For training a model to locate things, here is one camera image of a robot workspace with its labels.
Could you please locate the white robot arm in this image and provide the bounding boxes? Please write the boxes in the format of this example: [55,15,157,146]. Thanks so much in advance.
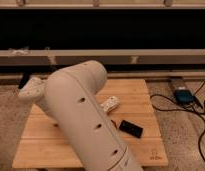
[19,60,143,171]

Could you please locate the black rectangular box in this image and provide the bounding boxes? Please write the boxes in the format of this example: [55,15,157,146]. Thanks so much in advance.
[119,120,143,138]

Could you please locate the blue power adapter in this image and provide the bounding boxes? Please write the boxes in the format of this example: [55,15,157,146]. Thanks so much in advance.
[174,89,194,105]

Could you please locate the grey horizontal rail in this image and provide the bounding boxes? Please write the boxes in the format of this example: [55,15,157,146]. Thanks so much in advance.
[0,49,205,66]

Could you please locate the black cable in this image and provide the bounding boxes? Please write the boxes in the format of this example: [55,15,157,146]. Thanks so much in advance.
[149,75,205,168]

